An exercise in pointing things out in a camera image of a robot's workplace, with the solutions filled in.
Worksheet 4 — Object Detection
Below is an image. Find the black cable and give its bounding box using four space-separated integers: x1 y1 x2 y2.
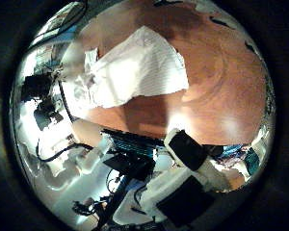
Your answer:
35 140 94 164

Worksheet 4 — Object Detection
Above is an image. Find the black box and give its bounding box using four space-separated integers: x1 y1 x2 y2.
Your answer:
103 153 156 181

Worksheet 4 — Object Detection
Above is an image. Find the blue lit equipment rack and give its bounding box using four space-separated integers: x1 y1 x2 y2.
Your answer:
101 129 166 159

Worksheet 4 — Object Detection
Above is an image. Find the white cloth garment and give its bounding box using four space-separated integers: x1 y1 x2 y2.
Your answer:
62 25 191 110

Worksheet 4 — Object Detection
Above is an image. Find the person in blue shirt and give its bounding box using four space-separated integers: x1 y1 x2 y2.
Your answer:
215 143 246 167

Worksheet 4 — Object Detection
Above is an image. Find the person in teal shirt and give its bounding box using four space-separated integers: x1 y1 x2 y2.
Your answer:
240 145 262 177

